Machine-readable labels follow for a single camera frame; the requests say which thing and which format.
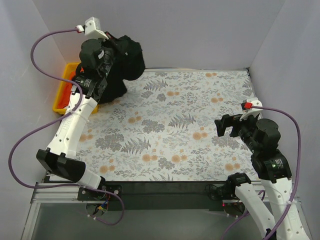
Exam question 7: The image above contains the black t shirt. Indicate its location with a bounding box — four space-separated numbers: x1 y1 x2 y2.
99 35 146 104

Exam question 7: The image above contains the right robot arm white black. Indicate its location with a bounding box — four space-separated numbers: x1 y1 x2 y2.
214 114 309 240

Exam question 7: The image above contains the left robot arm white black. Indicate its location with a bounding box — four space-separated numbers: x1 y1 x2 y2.
36 39 116 200

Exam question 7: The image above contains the yellow plastic bin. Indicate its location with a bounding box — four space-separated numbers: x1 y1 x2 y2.
52 62 101 116

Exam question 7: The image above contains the orange t shirt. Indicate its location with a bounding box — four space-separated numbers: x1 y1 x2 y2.
55 81 73 114

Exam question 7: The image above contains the floral table cloth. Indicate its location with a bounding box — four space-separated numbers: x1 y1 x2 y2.
76 70 258 181

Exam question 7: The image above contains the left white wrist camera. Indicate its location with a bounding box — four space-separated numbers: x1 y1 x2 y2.
76 16 110 40

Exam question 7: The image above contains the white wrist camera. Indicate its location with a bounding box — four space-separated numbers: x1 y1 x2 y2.
76 16 110 40
240 97 263 121

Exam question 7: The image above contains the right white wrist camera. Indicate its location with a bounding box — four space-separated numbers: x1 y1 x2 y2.
240 97 263 121

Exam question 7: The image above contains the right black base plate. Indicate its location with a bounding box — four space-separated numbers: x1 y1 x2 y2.
204 184 238 200

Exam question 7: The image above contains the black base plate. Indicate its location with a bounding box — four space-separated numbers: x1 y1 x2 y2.
77 184 122 201
204 184 238 200

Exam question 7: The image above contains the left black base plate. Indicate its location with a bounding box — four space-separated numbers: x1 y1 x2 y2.
77 184 122 201

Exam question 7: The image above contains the aluminium frame rail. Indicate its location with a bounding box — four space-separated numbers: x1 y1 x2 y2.
21 181 88 240

